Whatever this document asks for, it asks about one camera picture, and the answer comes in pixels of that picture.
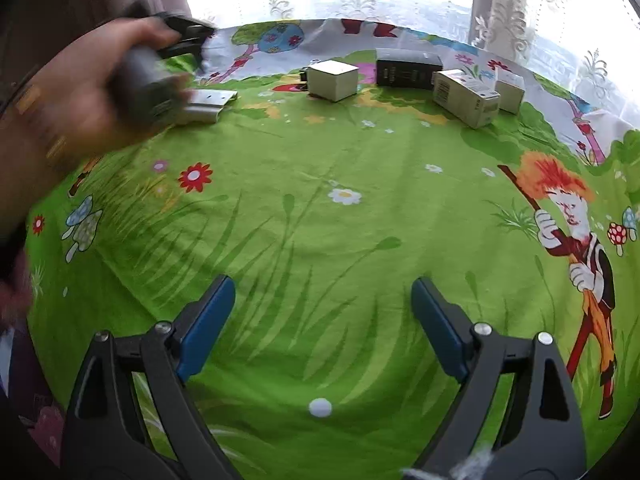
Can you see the black box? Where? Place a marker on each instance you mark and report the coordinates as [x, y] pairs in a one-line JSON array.
[[407, 69]]

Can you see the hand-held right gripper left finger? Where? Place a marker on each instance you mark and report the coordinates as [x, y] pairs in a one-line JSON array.
[[210, 320]]

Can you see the small white box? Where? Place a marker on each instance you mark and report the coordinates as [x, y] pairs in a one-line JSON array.
[[511, 91]]

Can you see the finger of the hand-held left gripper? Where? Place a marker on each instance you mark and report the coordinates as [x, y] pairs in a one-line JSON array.
[[182, 55], [187, 25]]

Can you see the silver box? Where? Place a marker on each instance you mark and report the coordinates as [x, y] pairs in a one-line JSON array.
[[210, 106]]

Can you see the person's dark printed clothing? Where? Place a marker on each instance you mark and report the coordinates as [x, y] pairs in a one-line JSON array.
[[30, 410]]

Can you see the green cartoon printed bed sheet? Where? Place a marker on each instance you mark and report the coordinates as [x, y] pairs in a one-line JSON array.
[[320, 220]]

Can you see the white cube box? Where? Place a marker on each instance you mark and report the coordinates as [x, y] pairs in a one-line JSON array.
[[332, 80]]

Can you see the long white box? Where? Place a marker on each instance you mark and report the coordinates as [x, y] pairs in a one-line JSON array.
[[465, 99]]

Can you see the person's left forearm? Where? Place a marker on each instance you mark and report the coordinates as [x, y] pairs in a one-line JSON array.
[[30, 175]]

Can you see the white fibre tuft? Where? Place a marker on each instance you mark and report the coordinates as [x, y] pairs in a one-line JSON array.
[[465, 465]]

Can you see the person's left hand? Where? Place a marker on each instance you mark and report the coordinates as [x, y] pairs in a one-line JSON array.
[[85, 85]]

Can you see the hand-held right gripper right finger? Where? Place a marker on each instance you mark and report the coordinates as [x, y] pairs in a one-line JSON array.
[[440, 325]]

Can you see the small dark object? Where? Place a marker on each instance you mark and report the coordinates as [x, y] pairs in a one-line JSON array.
[[303, 75]]

